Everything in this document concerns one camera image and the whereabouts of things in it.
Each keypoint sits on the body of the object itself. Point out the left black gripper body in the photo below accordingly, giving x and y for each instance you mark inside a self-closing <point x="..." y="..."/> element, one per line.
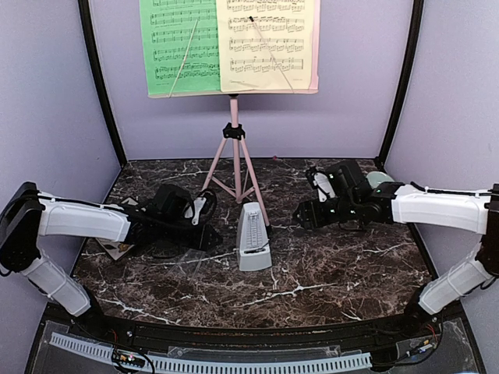
<point x="187" y="240"/>

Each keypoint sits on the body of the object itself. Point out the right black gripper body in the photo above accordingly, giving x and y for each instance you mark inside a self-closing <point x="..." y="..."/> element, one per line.
<point x="320" y="218"/>

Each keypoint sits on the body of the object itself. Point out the clear metronome front cover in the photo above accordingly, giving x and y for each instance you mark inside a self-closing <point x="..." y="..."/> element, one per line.
<point x="188" y="264"/>

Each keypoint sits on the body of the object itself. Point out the white metronome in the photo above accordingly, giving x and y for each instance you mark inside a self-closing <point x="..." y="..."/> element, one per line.
<point x="252" y="243"/>

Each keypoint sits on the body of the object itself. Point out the pink perforated music stand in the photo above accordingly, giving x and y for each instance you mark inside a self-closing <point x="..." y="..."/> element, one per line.
<point x="234" y="131"/>

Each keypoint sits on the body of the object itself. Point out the yellow paper sheet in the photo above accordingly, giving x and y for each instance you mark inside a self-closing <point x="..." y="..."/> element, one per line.
<point x="266" y="45"/>

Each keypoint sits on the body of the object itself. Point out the green sheet music page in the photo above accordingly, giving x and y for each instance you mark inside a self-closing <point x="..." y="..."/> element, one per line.
<point x="180" y="46"/>

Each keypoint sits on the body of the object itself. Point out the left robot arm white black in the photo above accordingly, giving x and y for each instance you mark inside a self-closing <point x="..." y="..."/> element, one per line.
<point x="171" y="214"/>

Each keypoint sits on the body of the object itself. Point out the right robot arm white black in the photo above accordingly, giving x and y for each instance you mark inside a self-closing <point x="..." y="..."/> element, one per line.
<point x="346" y="193"/>

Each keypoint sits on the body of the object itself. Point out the pale green ceramic bowl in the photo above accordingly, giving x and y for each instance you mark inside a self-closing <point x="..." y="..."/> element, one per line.
<point x="375" y="178"/>

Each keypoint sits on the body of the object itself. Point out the floral square tile coaster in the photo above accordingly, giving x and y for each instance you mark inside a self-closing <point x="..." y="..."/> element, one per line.
<point x="117" y="250"/>

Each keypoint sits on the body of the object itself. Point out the small circuit board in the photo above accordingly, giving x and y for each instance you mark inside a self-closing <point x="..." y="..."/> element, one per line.
<point x="127" y="359"/>

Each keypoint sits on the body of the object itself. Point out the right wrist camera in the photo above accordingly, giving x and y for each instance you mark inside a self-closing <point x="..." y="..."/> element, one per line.
<point x="319" y="180"/>

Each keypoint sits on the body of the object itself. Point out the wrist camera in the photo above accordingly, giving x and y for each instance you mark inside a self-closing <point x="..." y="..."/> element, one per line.
<point x="200" y="210"/>
<point x="319" y="180"/>

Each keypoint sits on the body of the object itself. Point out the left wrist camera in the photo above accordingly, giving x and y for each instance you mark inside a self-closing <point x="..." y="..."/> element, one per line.
<point x="200" y="210"/>

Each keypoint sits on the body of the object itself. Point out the black front rail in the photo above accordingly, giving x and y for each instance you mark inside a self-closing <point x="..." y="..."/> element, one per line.
<point x="378" y="333"/>

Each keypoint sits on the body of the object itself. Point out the grey slotted cable duct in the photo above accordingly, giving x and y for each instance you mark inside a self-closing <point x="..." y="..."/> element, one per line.
<point x="164" y="364"/>

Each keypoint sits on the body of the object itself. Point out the right black frame post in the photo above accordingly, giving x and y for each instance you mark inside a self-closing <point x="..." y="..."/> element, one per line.
<point x="403" y="83"/>

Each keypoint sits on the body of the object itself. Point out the black frame post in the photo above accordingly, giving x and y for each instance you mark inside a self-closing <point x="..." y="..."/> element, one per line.
<point x="403" y="83"/>
<point x="99" y="83"/>

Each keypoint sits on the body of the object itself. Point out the left black frame post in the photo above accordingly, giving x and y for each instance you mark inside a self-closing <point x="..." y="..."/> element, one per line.
<point x="99" y="83"/>

